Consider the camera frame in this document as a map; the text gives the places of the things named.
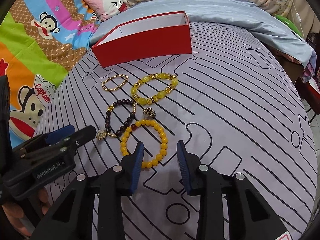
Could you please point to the person's left hand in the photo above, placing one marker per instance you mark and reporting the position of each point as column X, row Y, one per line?
column 14, row 212

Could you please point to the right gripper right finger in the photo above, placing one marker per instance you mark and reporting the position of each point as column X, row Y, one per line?
column 188, row 164

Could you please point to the green round object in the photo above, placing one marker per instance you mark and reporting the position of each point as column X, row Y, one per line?
column 289, row 24

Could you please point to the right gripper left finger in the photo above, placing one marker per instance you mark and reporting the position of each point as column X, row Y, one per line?
column 130, row 174

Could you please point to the colourful monkey quilt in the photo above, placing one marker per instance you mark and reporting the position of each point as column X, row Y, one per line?
column 41, row 41

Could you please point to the red cardboard box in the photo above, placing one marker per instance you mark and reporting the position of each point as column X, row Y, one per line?
column 156, row 35

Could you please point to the light blue blanket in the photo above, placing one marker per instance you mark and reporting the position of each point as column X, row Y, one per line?
column 239, row 13

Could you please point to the grey striped bed sheet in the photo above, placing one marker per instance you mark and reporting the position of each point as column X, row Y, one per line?
column 234, row 107

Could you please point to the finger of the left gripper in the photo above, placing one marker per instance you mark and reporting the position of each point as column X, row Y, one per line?
column 59, row 134
column 78, row 139

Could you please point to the red stool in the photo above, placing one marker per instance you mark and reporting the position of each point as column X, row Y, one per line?
column 309, row 91

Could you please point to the pink cartoon pillow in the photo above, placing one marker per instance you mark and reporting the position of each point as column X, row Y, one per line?
column 106, row 9

